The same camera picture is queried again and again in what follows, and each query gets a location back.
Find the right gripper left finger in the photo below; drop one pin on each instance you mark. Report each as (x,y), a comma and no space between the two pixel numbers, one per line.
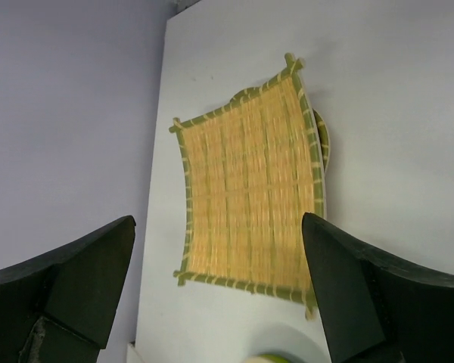
(60,306)

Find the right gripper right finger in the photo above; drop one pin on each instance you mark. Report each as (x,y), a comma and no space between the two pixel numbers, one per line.
(375,306)

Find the large bamboo tray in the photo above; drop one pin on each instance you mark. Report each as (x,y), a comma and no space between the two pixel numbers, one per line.
(252,169)

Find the small bamboo tray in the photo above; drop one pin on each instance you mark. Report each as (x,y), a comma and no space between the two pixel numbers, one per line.
(320,125)

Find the grey green plate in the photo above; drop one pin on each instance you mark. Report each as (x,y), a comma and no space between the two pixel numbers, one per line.
(287,343)

